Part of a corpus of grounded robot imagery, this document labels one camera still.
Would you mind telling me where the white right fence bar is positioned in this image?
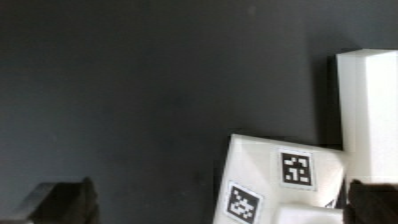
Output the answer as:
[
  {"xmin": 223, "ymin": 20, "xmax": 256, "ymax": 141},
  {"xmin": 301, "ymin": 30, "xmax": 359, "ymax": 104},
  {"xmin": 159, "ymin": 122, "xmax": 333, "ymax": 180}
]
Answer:
[{"xmin": 336, "ymin": 49, "xmax": 398, "ymax": 183}]

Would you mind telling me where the white lamp base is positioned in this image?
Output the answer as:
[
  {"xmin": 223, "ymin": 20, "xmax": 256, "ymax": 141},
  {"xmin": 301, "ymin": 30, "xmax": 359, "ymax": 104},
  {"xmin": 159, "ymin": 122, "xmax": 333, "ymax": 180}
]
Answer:
[{"xmin": 214, "ymin": 134, "xmax": 347, "ymax": 224}]

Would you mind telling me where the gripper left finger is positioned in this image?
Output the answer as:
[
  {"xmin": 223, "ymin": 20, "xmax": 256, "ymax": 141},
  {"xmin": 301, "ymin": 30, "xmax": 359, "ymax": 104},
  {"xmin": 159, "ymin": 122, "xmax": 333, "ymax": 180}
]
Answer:
[{"xmin": 0, "ymin": 177, "xmax": 100, "ymax": 224}]

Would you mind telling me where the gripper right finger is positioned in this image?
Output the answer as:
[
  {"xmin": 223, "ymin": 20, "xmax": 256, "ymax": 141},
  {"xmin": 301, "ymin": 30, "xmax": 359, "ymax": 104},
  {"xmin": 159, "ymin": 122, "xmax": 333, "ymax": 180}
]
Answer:
[{"xmin": 344, "ymin": 180, "xmax": 398, "ymax": 224}]

